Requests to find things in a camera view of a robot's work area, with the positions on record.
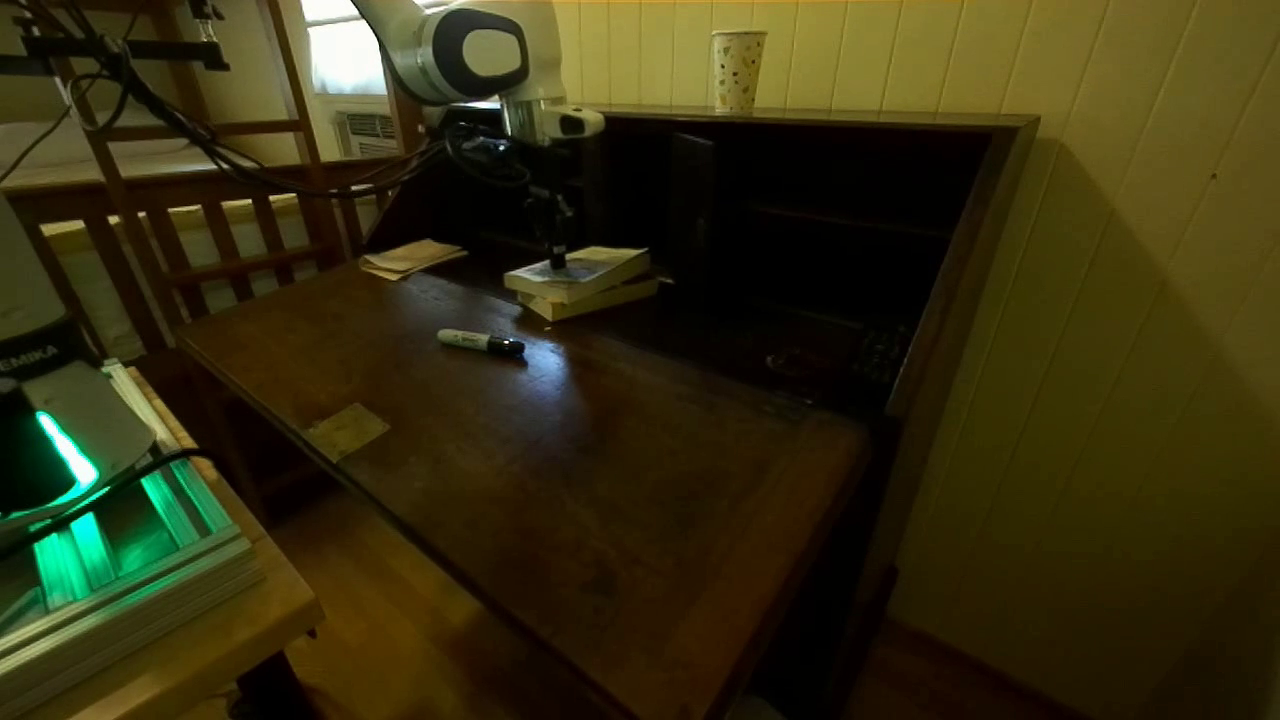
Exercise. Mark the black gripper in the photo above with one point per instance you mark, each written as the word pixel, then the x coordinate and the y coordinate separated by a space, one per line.
pixel 557 184

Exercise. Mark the white fairy tales book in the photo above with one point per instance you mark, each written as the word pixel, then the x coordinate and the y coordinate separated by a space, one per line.
pixel 576 268

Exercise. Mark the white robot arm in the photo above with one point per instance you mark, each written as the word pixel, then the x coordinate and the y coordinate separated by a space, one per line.
pixel 452 52

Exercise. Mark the black and white marker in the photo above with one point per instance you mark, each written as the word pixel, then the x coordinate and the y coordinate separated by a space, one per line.
pixel 474 343

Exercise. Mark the beige folded cloth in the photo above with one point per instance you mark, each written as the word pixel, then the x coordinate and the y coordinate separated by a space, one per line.
pixel 408 258

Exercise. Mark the white window air conditioner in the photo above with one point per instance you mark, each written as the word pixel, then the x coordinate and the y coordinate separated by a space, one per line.
pixel 367 133

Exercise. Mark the dark wooden secretary desk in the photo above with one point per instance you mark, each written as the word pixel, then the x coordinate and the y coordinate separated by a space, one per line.
pixel 584 481

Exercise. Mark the polka dot paper cup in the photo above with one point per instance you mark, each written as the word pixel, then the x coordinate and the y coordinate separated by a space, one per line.
pixel 739 71

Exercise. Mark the wooden slatted chair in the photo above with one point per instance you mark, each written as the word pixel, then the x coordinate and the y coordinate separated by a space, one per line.
pixel 200 232

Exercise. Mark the light wooden side table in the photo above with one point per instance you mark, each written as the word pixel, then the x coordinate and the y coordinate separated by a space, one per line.
pixel 200 643

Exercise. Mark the green lit computer case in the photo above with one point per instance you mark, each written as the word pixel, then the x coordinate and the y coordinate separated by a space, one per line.
pixel 81 520

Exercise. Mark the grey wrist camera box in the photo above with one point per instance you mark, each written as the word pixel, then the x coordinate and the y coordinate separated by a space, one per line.
pixel 554 122

